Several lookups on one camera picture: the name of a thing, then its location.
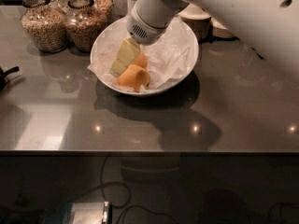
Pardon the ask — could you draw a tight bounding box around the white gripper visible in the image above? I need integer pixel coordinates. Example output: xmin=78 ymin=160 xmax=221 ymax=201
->
xmin=109 ymin=0 xmax=188 ymax=77

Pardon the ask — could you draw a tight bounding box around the orange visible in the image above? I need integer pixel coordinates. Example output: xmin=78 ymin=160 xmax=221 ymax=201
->
xmin=132 ymin=52 xmax=148 ymax=69
xmin=117 ymin=64 xmax=150 ymax=92

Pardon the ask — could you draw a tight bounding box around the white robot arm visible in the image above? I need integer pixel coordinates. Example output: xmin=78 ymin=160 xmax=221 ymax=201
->
xmin=126 ymin=0 xmax=299 ymax=81

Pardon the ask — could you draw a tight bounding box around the white bowl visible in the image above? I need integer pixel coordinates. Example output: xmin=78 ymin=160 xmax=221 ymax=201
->
xmin=90 ymin=16 xmax=200 ymax=97

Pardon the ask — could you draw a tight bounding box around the white paper liner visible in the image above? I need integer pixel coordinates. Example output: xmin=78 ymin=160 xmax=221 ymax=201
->
xmin=87 ymin=16 xmax=192 ymax=91

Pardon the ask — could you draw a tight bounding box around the middle glass cereal jar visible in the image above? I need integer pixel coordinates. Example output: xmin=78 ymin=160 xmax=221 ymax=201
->
xmin=64 ymin=0 xmax=107 ymax=52

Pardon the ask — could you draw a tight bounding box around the glass cereal jar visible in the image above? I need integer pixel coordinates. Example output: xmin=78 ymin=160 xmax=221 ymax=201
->
xmin=94 ymin=0 xmax=113 ymax=23
xmin=21 ymin=0 xmax=68 ymax=53
xmin=64 ymin=0 xmax=107 ymax=52

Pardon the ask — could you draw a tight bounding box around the rear glass cereal jar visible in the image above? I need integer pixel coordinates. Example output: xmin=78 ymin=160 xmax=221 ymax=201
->
xmin=94 ymin=0 xmax=113 ymax=23

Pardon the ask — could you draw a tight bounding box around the left stack of paper bowls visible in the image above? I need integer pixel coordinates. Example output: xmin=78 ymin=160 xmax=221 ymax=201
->
xmin=178 ymin=4 xmax=211 ymax=40

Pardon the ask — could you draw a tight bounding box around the stack of paper bowls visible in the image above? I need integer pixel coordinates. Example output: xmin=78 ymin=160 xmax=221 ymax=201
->
xmin=211 ymin=18 xmax=234 ymax=38
xmin=178 ymin=4 xmax=211 ymax=40

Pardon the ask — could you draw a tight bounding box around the left glass cereal jar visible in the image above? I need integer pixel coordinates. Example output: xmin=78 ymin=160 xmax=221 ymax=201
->
xmin=21 ymin=0 xmax=68 ymax=53

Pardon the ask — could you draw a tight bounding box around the right stack of paper bowls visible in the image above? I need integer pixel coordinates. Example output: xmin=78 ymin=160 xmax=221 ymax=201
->
xmin=211 ymin=18 xmax=234 ymax=38

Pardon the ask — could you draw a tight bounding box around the metal box under table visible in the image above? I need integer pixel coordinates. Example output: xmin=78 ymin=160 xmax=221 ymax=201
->
xmin=43 ymin=202 xmax=112 ymax=224

